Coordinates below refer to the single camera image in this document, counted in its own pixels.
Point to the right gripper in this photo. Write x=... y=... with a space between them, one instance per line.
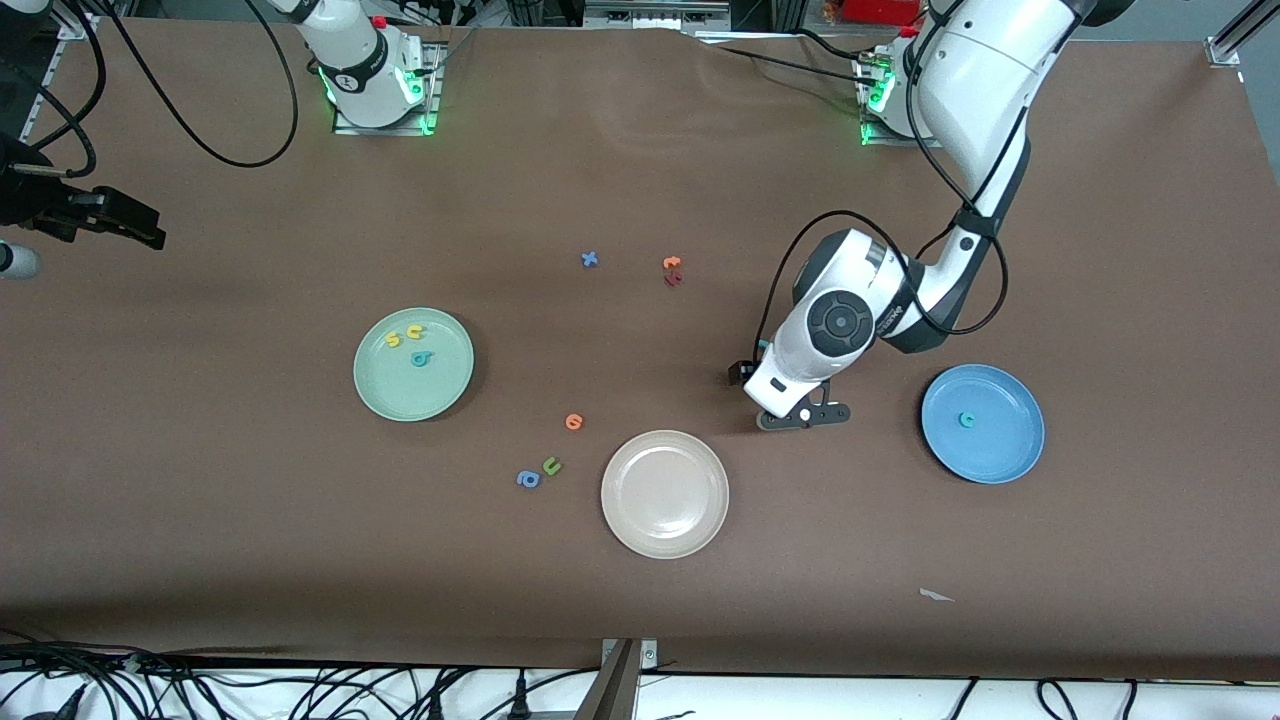
x=30 y=205

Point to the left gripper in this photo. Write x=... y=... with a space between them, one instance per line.
x=741 y=373

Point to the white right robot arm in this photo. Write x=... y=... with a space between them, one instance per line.
x=350 y=60

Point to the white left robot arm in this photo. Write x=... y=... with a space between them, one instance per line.
x=980 y=70

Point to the beige plate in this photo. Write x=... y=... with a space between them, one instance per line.
x=665 y=495

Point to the blue foam letter a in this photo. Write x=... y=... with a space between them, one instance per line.
x=520 y=478

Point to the blue plate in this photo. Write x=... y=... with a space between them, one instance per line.
x=1000 y=450

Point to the white paper scrap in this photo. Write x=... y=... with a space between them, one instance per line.
x=932 y=595

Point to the brown paper table cover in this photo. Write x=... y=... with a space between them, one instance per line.
x=200 y=500

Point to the green plate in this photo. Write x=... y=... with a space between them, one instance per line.
x=410 y=385

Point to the grey metal bar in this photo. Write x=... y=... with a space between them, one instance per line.
x=610 y=695

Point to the grey metal device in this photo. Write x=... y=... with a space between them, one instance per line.
x=650 y=15

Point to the red box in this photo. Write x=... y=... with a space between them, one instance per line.
x=880 y=10

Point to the black plug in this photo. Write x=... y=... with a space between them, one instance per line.
x=436 y=708
x=521 y=700

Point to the aluminium frame profile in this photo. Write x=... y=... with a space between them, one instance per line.
x=1225 y=45
x=75 y=28

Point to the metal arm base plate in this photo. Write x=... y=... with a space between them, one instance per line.
x=890 y=143
x=385 y=131

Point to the small metal bracket plate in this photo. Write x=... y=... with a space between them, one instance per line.
x=650 y=652

